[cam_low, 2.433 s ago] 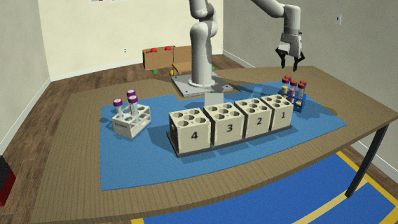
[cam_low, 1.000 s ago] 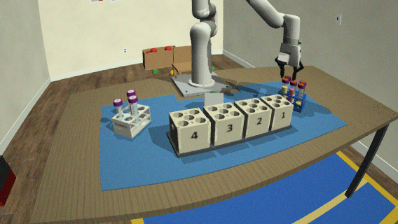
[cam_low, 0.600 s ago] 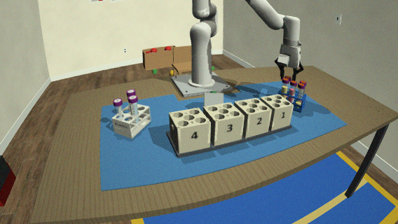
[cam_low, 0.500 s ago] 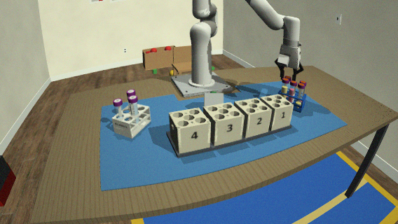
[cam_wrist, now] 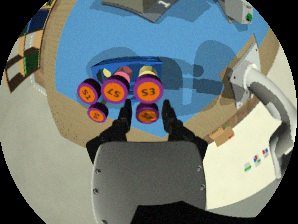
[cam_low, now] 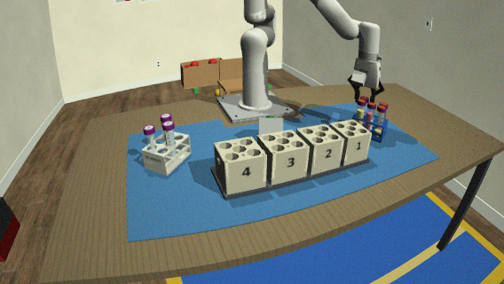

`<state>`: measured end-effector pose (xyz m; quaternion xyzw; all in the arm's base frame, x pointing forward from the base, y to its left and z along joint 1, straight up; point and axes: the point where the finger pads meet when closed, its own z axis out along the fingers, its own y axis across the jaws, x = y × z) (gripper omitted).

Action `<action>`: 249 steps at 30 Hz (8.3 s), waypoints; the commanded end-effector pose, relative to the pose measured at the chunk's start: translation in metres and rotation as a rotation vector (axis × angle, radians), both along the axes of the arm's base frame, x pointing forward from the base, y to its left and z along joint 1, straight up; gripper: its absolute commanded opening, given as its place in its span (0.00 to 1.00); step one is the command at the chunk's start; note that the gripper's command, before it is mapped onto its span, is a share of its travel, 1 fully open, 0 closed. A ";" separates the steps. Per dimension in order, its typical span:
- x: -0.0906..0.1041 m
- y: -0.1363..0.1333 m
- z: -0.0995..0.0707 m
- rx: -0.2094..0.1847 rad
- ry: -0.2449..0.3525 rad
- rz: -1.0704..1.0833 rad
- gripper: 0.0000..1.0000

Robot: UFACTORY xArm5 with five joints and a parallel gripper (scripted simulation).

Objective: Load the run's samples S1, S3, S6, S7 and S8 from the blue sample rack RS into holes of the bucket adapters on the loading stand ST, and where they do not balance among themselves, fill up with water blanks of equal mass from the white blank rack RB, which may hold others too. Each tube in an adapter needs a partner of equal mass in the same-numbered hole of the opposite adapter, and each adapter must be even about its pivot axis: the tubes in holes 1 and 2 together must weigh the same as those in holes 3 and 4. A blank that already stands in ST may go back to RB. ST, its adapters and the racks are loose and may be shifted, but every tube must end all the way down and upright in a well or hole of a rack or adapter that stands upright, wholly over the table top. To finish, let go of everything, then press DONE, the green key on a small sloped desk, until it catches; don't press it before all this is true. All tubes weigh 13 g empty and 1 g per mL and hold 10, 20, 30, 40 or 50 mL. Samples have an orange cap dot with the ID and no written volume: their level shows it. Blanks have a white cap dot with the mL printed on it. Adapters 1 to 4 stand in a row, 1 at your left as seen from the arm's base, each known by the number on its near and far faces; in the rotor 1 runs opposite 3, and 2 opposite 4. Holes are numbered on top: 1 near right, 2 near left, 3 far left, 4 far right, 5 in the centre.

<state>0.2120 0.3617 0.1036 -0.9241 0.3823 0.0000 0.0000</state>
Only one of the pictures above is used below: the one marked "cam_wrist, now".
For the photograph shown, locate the blue mat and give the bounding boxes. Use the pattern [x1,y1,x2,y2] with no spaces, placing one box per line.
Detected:
[55,0,269,138]

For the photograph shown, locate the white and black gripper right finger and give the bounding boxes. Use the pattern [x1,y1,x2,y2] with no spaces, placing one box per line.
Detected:
[161,99,208,162]

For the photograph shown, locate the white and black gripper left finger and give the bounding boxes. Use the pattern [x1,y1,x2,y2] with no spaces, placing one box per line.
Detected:
[86,99,132,165]

